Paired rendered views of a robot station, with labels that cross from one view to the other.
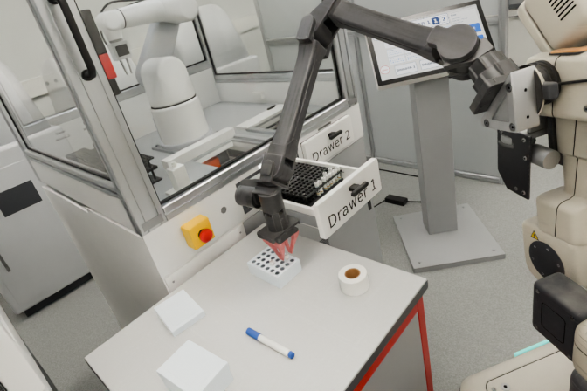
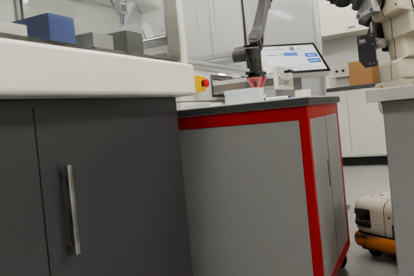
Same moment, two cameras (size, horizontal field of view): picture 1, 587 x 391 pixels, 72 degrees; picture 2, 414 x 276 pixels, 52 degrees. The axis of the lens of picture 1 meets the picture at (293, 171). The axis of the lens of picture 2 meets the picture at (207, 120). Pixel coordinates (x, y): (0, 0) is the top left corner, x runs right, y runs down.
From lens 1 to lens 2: 1.49 m
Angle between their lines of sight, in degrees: 32
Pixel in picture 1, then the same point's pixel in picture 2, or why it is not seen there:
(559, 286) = not seen: hidden behind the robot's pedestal
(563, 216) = (393, 64)
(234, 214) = (208, 92)
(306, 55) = not seen: outside the picture
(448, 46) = not seen: outside the picture
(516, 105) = not seen: outside the picture
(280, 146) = (259, 29)
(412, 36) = not seen: outside the picture
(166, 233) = not seen: hidden behind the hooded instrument
